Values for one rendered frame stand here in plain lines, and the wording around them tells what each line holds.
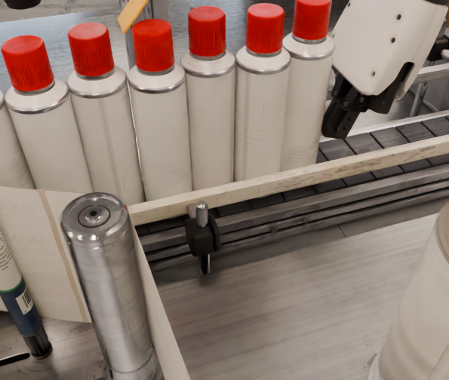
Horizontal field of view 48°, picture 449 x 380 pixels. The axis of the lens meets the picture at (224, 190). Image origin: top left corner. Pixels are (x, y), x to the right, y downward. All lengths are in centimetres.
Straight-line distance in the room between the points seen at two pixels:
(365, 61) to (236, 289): 25
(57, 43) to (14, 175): 56
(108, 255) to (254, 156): 27
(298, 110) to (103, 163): 20
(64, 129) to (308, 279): 26
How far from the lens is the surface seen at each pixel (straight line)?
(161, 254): 54
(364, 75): 52
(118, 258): 30
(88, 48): 43
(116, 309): 33
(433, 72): 67
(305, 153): 56
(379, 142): 67
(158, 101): 45
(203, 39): 45
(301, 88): 51
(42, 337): 45
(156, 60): 44
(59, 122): 45
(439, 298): 31
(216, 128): 49
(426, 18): 51
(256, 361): 44
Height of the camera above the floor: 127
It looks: 43 degrees down
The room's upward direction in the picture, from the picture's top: straight up
